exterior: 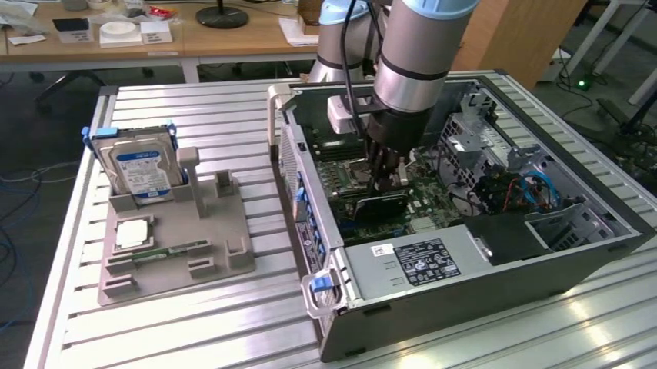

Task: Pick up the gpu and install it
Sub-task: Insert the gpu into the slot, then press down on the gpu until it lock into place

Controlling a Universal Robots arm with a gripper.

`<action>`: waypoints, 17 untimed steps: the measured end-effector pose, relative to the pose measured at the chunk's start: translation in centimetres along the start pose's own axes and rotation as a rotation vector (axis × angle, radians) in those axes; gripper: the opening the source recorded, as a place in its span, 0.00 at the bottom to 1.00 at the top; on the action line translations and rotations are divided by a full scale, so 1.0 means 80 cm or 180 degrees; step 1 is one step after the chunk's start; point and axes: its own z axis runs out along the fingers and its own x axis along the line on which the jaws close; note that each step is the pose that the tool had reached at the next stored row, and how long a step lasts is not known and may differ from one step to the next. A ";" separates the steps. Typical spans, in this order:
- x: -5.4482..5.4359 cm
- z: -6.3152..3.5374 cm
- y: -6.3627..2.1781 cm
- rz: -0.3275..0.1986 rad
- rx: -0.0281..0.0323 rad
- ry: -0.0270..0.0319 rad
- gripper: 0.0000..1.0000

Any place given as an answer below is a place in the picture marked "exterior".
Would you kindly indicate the CPU socket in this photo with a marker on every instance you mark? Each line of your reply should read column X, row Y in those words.
column 357, row 175

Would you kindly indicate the perforated metal drive cage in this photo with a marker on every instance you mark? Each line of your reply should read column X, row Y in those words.
column 472, row 146

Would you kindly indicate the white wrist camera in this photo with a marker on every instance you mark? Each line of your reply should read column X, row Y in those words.
column 342, row 117

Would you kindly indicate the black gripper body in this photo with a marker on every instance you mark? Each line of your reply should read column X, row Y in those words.
column 401, row 128

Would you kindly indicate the black chair base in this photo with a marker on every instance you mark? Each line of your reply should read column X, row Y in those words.
column 51, row 86

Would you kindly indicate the black floor stand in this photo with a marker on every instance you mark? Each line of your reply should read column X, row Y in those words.
column 633, row 123

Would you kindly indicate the wooden cabinet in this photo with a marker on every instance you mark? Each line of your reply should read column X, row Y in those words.
column 513, row 38

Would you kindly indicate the blue case latch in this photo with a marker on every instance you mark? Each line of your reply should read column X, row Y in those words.
column 321, row 284

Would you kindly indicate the wooden desk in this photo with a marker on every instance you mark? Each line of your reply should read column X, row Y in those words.
column 51, row 54

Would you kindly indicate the green indicator light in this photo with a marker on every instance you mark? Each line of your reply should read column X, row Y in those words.
column 583, row 83

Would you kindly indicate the stack of white papers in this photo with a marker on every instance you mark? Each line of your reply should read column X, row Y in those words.
column 298, row 36

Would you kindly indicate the black RAM slot bank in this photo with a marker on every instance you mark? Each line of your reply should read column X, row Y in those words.
column 335, row 150

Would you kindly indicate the black and white box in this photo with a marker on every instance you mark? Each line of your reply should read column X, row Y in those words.
column 74, row 28

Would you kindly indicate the blue disk caddy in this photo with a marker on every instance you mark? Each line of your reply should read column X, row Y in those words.
column 104, row 131

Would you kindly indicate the green RAM stick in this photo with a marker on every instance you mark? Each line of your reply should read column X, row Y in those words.
column 159, row 253

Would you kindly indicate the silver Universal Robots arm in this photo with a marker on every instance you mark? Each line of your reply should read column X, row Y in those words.
column 421, row 50

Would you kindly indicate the black round lamp base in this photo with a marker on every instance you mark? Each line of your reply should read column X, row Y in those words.
column 222, row 17

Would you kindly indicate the black open PC case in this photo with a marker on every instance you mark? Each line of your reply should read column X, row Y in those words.
column 462, row 307

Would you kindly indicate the white paper note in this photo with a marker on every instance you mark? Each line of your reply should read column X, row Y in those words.
column 26, row 39

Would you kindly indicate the installed black RAM stick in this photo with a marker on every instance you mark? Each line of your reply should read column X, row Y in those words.
column 348, row 194

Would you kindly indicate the brown cardboard box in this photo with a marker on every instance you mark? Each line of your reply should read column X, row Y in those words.
column 307, row 13

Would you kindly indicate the red packet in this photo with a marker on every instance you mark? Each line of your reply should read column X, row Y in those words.
column 161, row 12

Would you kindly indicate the green graphics card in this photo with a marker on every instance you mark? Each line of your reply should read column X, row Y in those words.
column 381, row 210

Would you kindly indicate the white table frame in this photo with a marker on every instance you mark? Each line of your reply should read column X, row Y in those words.
column 641, row 90

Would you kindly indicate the silver CPU chip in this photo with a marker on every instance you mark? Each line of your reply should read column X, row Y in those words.
column 133, row 233

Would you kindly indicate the grey metal disk bay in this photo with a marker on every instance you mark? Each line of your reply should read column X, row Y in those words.
column 569, row 227

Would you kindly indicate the grey power supply unit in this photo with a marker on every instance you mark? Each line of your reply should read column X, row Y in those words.
column 390, row 276

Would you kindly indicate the silver hard disk drive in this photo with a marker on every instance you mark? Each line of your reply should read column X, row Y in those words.
column 139, row 173

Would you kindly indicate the grey parts rack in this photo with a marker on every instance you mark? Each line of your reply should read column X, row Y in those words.
column 170, row 230

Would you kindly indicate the white labelled box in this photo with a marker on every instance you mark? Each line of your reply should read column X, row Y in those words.
column 155, row 32

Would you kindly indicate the white box with roll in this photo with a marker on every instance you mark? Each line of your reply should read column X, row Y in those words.
column 119, row 34

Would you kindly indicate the green motherboard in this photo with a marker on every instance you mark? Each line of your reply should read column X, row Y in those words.
column 429, row 207

